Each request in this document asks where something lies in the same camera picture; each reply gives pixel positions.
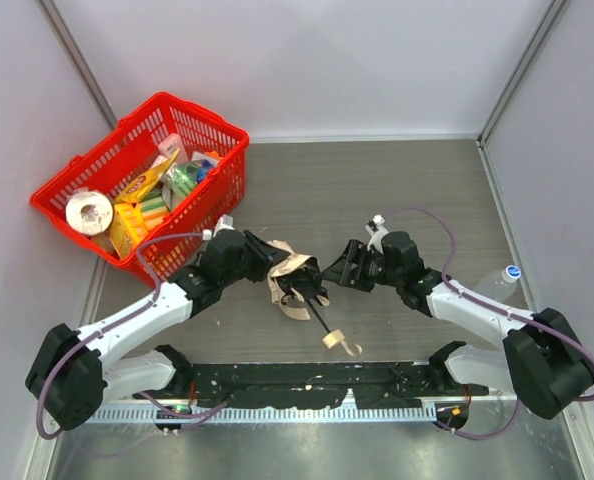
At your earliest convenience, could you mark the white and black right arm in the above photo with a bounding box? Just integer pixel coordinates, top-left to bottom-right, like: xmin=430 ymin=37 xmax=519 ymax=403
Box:
xmin=322 ymin=231 xmax=594 ymax=419

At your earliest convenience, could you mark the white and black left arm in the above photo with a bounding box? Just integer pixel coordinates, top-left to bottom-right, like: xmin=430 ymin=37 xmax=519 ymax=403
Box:
xmin=25 ymin=228 xmax=289 ymax=440

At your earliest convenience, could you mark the red plastic shopping basket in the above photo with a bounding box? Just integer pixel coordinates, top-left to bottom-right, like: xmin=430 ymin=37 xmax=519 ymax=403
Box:
xmin=30 ymin=91 xmax=251 ymax=289

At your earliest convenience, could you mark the green white wrapped package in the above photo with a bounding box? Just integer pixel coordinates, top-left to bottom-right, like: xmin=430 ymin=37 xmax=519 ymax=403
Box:
xmin=162 ymin=163 xmax=197 ymax=201

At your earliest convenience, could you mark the yellow green sponge pack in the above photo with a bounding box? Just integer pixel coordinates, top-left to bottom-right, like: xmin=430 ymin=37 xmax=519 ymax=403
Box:
xmin=136 ymin=193 xmax=170 ymax=230

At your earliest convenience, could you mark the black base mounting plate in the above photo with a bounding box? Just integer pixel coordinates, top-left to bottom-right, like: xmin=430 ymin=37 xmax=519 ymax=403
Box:
xmin=149 ymin=362 xmax=489 ymax=410

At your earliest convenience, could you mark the orange plastic package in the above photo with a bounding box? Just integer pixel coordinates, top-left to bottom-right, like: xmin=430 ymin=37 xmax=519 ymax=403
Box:
xmin=109 ymin=203 xmax=148 ymax=259

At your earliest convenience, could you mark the clear plastic water bottle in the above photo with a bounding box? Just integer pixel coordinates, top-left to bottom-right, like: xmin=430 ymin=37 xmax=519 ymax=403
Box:
xmin=474 ymin=265 xmax=522 ymax=303

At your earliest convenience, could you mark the pink white small package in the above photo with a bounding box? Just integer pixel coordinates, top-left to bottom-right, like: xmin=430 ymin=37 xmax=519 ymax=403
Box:
xmin=158 ymin=133 xmax=184 ymax=158

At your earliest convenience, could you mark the white toilet paper roll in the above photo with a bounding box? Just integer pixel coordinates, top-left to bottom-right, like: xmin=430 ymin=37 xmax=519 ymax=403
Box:
xmin=65 ymin=191 xmax=114 ymax=237

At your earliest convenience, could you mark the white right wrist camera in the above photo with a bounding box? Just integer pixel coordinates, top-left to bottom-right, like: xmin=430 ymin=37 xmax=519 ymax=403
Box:
xmin=365 ymin=214 xmax=389 ymax=253

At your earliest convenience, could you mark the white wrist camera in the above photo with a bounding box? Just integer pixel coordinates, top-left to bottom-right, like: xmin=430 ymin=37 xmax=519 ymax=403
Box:
xmin=202 ymin=215 xmax=234 ymax=241
xmin=365 ymin=214 xmax=389 ymax=253

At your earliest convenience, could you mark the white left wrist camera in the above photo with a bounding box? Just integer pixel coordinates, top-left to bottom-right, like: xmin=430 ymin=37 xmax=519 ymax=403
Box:
xmin=202 ymin=215 xmax=234 ymax=241

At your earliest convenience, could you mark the white slotted cable duct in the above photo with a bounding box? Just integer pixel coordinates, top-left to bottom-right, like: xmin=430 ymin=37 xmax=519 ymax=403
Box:
xmin=87 ymin=400 xmax=437 ymax=426

